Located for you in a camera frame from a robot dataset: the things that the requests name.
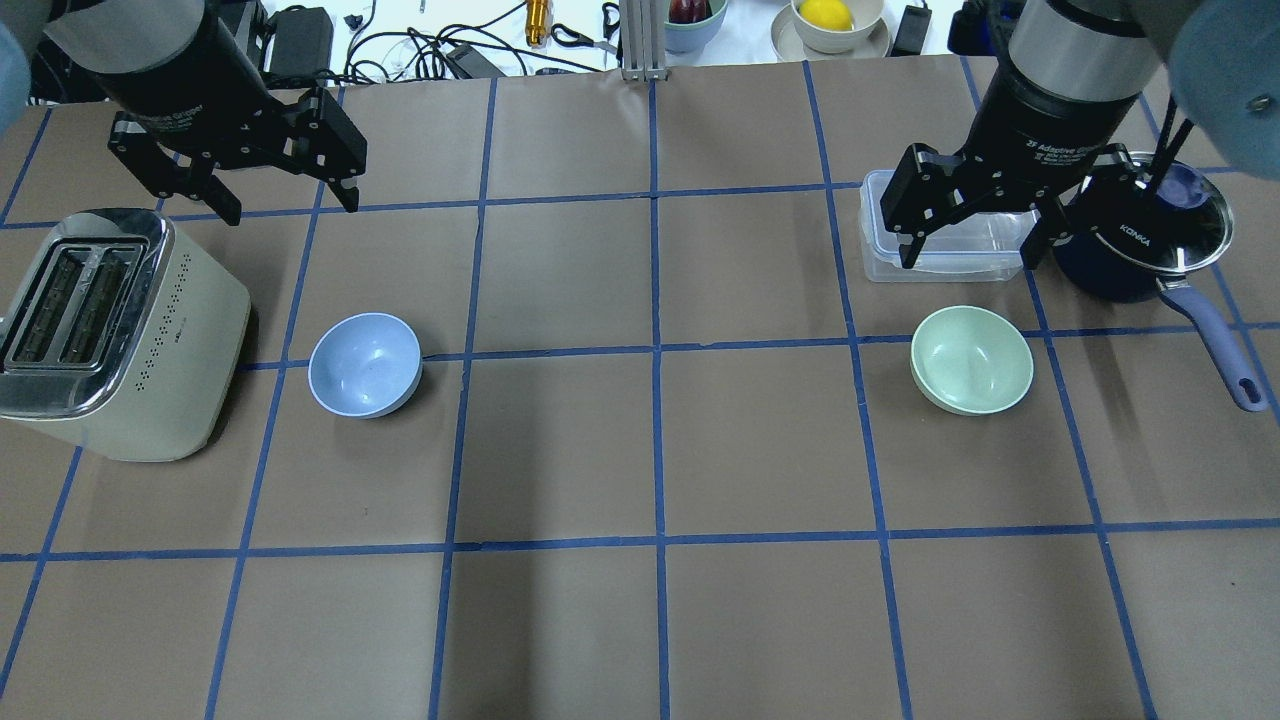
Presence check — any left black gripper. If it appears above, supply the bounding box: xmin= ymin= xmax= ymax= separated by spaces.
xmin=95 ymin=10 xmax=369 ymax=225

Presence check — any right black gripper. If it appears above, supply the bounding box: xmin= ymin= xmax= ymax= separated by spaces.
xmin=879 ymin=53 xmax=1151 ymax=270

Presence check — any green bowl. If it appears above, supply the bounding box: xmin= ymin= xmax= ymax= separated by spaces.
xmin=909 ymin=305 xmax=1036 ymax=416

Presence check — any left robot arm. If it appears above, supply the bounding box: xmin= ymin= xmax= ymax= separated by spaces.
xmin=3 ymin=1 xmax=369 ymax=225

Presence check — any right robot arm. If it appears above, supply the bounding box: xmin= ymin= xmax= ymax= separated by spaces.
xmin=879 ymin=1 xmax=1279 ymax=269

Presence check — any beige bowl with lemon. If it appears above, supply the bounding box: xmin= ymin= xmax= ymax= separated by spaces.
xmin=790 ymin=1 xmax=884 ymax=54

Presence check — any blue bowl with fruit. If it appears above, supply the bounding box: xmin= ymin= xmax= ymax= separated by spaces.
xmin=660 ymin=0 xmax=728 ymax=54

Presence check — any clear plastic container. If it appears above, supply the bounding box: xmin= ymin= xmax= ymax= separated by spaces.
xmin=860 ymin=169 xmax=1038 ymax=283

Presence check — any dark blue saucepan with lid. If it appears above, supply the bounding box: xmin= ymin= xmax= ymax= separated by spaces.
xmin=1052 ymin=154 xmax=1268 ymax=413

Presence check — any black power adapter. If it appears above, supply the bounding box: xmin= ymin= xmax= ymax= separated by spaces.
xmin=264 ymin=6 xmax=334 ymax=88

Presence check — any cream silver toaster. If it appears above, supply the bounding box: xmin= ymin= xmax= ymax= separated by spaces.
xmin=1 ymin=208 xmax=251 ymax=462

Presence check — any yellow lemon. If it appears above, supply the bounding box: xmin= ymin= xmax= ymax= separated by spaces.
xmin=797 ymin=0 xmax=855 ymax=32

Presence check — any beige plate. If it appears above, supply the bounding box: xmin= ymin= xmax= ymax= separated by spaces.
xmin=769 ymin=6 xmax=893 ymax=63

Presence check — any orange screwdriver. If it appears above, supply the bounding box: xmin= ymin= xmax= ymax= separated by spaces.
xmin=524 ymin=0 xmax=550 ymax=47

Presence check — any aluminium frame post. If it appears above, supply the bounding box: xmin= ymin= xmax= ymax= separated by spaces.
xmin=618 ymin=0 xmax=669 ymax=82

